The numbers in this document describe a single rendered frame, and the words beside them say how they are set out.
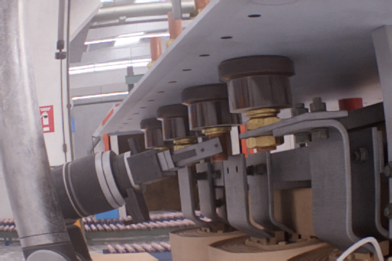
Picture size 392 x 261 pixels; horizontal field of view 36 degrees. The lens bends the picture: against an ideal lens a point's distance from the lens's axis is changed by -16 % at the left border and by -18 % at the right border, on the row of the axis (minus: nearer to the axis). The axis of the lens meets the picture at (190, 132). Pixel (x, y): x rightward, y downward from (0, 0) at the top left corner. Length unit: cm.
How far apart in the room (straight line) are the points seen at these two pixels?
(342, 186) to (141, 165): 51
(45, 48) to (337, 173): 1101
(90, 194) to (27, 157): 17
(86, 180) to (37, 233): 19
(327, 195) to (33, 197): 51
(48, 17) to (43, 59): 84
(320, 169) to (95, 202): 52
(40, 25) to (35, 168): 1072
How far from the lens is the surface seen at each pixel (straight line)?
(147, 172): 115
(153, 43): 175
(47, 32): 1174
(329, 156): 77
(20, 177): 108
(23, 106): 111
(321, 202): 80
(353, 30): 76
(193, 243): 150
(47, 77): 1156
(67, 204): 122
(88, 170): 120
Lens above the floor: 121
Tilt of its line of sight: 4 degrees up
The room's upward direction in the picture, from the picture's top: 6 degrees counter-clockwise
